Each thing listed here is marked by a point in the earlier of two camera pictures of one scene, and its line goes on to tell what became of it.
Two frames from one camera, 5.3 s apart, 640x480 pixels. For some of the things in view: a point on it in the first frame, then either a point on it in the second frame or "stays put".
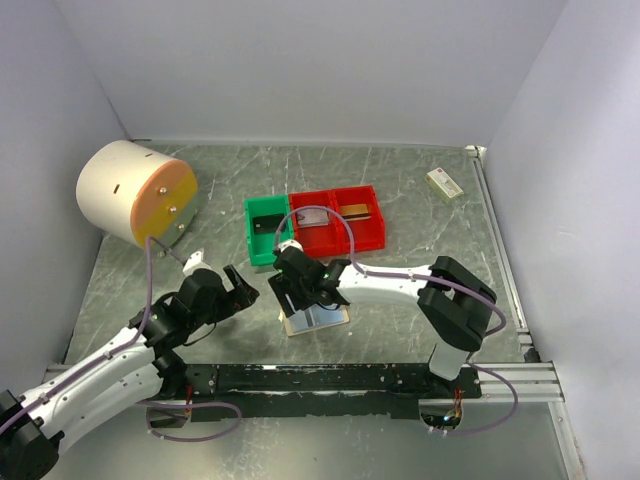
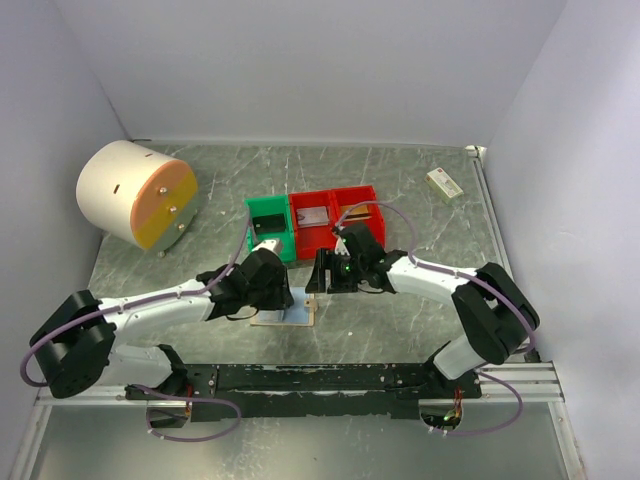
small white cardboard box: x=443 y=185 stays put
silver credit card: x=311 y=217 stays put
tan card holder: x=282 y=317 -> x=300 y=314
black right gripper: x=281 y=286 -> x=326 y=259
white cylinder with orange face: x=133 y=192 stays put
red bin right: x=366 y=234 stays put
